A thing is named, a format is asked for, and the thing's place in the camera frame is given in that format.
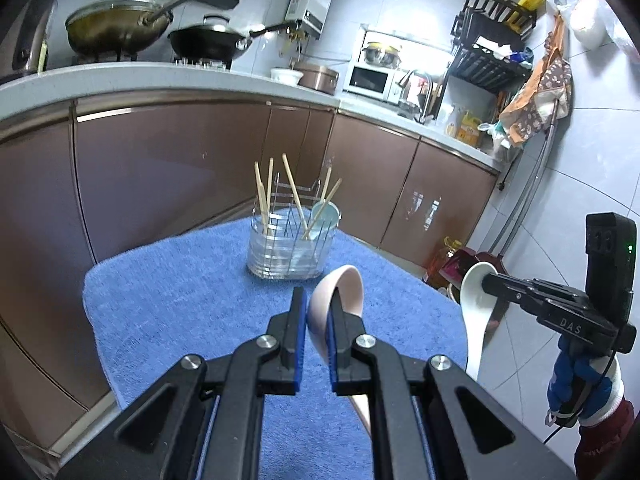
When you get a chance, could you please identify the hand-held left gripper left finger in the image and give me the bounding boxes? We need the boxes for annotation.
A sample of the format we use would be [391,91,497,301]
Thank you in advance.
[60,286,307,480]

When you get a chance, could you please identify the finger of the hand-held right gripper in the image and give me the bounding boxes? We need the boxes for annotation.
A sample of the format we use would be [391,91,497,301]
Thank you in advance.
[482,271,551,311]

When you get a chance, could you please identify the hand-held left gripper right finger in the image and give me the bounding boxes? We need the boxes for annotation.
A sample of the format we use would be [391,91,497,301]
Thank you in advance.
[327,300,576,480]

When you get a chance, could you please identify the pink ceramic spoon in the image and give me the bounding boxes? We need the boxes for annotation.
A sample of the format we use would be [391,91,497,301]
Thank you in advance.
[306,265,374,437]

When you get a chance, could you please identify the white ceramic spoon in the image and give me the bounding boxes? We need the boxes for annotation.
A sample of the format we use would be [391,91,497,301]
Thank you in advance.
[459,261,499,382]

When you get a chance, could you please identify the clear wire utensil holder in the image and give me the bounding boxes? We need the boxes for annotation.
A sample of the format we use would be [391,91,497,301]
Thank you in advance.
[246,180,344,280]

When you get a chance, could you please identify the person's right forearm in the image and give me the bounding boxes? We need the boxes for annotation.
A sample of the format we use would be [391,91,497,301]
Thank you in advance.
[574,395,637,480]

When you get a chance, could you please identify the person's right hand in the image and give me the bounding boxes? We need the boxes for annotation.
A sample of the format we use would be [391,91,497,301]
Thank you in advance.
[547,336,622,427]

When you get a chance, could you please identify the dark red dustpan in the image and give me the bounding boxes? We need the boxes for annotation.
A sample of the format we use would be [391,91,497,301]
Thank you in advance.
[449,246,507,303]

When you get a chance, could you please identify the large yellow oil jug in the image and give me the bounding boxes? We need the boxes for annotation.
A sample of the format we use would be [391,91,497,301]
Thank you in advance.
[424,237,464,288]

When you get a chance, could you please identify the blue towel mat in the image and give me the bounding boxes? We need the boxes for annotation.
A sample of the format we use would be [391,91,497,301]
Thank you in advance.
[82,207,472,480]

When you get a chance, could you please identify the yellow detergent bottle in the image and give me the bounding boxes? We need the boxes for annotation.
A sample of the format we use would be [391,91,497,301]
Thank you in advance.
[457,112,484,147]

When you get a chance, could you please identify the white dish soap bottle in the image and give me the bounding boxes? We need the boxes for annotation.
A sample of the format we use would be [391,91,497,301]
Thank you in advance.
[444,105,463,139]

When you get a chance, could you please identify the patterned hanging apron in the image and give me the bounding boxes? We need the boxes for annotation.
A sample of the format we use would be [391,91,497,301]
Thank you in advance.
[499,15,574,147]

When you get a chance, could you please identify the steel kitchen faucet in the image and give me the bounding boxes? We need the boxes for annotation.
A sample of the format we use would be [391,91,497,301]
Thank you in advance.
[397,70,434,124]

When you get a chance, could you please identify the black dish rack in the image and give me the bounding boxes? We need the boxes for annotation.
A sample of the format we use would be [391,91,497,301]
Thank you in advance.
[447,0,539,94]

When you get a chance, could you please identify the brown kitchen counter cabinets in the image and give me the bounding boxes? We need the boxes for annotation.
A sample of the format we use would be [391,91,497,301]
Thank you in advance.
[0,62,502,453]

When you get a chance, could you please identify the white plastic bag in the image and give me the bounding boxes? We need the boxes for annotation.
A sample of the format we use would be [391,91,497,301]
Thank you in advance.
[569,0,609,49]

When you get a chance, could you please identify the white microwave oven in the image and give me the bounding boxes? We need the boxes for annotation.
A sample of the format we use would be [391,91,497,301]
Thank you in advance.
[346,62,396,101]

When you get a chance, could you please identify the brown rice cooker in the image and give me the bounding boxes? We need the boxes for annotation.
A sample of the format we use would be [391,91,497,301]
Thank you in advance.
[294,62,341,95]

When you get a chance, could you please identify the white bowl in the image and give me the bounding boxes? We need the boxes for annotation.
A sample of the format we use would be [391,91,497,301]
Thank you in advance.
[271,67,305,86]

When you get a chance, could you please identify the steel pot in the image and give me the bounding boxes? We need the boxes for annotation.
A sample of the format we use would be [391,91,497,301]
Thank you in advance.
[362,42,403,68]

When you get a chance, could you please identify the yellow cup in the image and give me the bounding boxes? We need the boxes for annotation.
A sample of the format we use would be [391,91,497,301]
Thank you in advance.
[505,0,546,27]

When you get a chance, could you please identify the gas stove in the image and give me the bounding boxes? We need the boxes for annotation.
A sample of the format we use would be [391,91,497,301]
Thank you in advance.
[72,52,234,69]

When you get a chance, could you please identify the black wok with lid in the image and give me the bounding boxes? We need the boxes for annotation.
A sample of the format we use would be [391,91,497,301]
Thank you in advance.
[167,15,299,61]

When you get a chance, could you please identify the white water heater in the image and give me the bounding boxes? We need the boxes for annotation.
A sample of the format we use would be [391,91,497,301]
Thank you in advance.
[285,0,336,37]

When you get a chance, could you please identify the brown wok with glass lid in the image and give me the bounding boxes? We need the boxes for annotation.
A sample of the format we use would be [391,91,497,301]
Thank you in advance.
[65,0,232,56]

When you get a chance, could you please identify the metal mop handle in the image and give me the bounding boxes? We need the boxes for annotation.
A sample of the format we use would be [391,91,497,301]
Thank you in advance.
[491,104,557,257]

